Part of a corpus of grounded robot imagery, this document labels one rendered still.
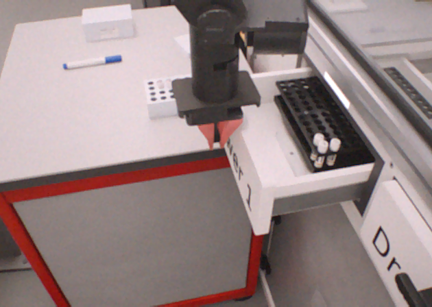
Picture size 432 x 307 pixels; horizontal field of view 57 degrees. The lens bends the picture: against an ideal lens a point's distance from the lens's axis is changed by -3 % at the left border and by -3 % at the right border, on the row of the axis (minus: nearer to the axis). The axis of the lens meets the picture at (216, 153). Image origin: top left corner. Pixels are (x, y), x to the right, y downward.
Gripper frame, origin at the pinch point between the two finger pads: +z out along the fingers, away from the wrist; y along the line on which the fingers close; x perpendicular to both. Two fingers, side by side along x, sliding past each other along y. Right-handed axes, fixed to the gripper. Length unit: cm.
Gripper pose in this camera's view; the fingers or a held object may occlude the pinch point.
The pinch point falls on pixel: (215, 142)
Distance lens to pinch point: 57.3
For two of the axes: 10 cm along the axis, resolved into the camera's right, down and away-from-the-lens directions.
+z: 0.1, 7.0, 7.1
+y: 9.8, -1.6, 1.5
